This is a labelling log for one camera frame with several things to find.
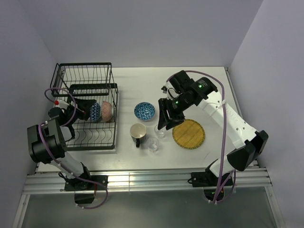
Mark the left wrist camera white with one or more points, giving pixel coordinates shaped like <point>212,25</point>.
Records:
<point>61,104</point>

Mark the clear glass near mug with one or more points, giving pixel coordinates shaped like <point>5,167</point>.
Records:
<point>153,144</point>

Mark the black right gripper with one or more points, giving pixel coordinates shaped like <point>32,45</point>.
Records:
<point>163,118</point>

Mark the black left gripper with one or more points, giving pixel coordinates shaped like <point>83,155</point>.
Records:
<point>83,105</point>

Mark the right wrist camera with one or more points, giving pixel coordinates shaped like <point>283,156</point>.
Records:
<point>165,88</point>

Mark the round woven bamboo tray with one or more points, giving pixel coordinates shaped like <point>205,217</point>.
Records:
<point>189,135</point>

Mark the aluminium table edge rail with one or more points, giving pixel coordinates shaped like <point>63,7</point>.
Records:
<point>148,180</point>

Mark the orange patterned bowl zigzag outside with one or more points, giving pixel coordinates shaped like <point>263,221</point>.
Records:
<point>95,112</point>

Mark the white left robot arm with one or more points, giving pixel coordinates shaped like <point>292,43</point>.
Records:
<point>47,142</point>

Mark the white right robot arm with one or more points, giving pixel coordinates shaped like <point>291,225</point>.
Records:
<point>248,142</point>

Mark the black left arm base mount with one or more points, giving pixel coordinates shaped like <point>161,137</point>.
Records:
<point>85,192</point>

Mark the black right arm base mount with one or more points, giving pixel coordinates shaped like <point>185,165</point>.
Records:
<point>204,179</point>

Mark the clear faceted glass far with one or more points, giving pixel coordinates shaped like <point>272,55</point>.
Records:
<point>160,133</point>

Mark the black mug white inside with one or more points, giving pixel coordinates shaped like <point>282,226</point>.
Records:
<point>138,133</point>

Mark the blue triangle patterned bowl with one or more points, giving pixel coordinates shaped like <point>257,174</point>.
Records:
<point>144,111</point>

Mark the black wire dish rack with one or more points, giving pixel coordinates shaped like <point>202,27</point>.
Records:
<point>72,81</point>

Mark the pink floral patterned bowl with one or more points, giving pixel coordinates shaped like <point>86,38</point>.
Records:
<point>106,111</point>

